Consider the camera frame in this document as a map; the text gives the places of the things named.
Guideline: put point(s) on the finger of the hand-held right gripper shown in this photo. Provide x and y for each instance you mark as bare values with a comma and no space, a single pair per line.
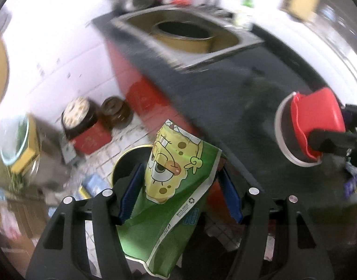
355,108
330,140

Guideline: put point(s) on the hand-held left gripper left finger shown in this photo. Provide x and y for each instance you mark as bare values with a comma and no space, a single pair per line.
133,192

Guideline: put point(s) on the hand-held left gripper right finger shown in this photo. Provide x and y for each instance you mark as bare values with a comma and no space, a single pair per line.
232,198

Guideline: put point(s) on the red plastic cup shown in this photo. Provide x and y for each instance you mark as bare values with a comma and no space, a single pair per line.
315,113

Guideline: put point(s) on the black round bin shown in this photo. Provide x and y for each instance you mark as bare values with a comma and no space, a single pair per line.
126,163

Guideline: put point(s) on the green cartoon snack packet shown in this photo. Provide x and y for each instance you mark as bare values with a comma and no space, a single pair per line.
172,186

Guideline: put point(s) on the blue packet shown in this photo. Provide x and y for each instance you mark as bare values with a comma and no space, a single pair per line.
94,185

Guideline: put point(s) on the red box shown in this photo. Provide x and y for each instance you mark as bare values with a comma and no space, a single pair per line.
92,140

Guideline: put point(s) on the brown jar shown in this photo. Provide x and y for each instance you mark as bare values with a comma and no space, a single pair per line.
115,113

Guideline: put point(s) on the grey sack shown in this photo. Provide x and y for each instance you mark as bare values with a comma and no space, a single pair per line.
50,163

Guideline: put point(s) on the dark jar with pale lid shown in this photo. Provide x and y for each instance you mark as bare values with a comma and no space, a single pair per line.
76,113

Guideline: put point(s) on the yellow box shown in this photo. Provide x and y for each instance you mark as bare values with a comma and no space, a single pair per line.
31,151

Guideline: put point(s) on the cardboard box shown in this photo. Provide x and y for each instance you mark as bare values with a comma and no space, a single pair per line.
21,218

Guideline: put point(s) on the stainless steel sink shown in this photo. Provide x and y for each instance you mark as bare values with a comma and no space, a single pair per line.
248,39

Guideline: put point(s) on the pale green bucket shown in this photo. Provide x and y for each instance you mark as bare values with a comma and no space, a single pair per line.
12,148

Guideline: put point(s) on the green bottle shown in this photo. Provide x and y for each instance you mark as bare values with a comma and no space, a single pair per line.
248,0

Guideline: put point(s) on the metal bowl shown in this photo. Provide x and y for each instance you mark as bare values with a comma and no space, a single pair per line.
137,3

